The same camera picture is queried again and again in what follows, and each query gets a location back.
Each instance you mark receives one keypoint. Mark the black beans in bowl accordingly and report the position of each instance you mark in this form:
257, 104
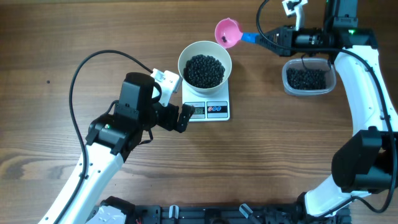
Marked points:
203, 71

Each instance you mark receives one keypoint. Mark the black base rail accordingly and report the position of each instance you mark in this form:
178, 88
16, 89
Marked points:
116, 210

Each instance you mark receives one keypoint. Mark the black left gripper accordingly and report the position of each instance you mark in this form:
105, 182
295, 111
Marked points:
173, 117

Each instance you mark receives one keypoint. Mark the white bowl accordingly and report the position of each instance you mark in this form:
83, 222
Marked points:
205, 47

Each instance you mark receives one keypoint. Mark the black beans in container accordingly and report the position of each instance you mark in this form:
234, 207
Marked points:
307, 79

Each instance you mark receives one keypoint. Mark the white digital kitchen scale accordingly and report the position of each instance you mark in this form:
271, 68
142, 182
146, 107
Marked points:
208, 107

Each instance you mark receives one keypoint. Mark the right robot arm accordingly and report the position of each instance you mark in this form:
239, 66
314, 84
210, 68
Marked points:
367, 163

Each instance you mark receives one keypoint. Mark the pink scoop with blue handle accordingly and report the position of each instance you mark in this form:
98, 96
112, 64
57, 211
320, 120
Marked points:
228, 33

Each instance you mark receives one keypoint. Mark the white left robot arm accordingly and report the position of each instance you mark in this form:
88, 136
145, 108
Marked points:
143, 103

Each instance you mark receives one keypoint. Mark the clear plastic bean container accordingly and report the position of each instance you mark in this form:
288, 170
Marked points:
310, 63

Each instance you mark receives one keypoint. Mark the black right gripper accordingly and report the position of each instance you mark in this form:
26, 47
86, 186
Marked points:
286, 39

